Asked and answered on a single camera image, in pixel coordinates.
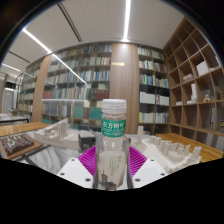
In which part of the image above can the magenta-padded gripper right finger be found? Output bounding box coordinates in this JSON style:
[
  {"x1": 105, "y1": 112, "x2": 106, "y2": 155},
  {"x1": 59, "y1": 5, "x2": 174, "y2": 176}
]
[{"x1": 128, "y1": 145, "x2": 167, "y2": 190}]

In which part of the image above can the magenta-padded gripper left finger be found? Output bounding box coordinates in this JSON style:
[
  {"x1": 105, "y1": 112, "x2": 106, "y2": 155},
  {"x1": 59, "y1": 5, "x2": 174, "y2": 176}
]
[{"x1": 56, "y1": 145, "x2": 101, "y2": 189}]

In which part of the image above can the clear plastic water bottle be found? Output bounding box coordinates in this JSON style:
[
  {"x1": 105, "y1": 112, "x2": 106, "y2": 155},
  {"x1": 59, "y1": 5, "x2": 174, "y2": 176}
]
[{"x1": 94, "y1": 98, "x2": 131, "y2": 191}]

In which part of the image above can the white city block model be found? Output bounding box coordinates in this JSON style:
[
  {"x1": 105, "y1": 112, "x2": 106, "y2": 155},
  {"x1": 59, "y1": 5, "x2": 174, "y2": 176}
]
[{"x1": 129, "y1": 125, "x2": 203, "y2": 175}]

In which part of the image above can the white building model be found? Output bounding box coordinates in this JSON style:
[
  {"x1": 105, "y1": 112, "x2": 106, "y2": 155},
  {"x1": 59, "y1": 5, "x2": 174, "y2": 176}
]
[{"x1": 33, "y1": 118, "x2": 97, "y2": 152}]

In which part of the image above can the brown model on wooden board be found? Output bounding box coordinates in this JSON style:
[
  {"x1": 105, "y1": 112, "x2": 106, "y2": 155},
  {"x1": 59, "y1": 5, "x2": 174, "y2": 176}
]
[{"x1": 0, "y1": 133, "x2": 45, "y2": 161}]

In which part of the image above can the curved wooden slatted bench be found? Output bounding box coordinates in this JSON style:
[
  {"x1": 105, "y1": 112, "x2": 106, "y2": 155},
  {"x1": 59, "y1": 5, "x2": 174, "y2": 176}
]
[
  {"x1": 0, "y1": 121, "x2": 51, "y2": 138},
  {"x1": 155, "y1": 132, "x2": 224, "y2": 163}
]

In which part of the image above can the narrow bookshelf with white books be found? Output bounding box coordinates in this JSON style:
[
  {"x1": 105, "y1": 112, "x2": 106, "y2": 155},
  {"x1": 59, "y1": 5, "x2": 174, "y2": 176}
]
[{"x1": 137, "y1": 44, "x2": 171, "y2": 135}]

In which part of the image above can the bookshelf behind glass case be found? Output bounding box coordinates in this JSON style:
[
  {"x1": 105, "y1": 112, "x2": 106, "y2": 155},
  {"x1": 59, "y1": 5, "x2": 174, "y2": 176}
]
[{"x1": 16, "y1": 61, "x2": 43, "y2": 118}]

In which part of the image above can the wooden cubby shelf unit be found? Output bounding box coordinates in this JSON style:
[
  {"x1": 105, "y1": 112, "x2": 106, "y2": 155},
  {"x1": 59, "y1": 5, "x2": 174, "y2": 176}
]
[{"x1": 163, "y1": 16, "x2": 224, "y2": 150}]

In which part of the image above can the wide bookshelf full of books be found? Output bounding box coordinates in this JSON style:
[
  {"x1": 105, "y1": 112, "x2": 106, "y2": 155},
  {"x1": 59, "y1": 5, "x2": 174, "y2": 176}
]
[{"x1": 41, "y1": 43, "x2": 113, "y2": 133}]

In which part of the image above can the long slanted ceiling light strip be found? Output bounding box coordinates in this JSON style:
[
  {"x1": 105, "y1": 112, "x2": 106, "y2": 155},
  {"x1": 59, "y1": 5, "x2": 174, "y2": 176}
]
[{"x1": 21, "y1": 28, "x2": 88, "y2": 85}]

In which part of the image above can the straight ceiling light strip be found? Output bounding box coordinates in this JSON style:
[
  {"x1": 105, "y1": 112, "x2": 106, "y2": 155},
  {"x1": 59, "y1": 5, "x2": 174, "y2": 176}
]
[{"x1": 122, "y1": 0, "x2": 132, "y2": 43}]

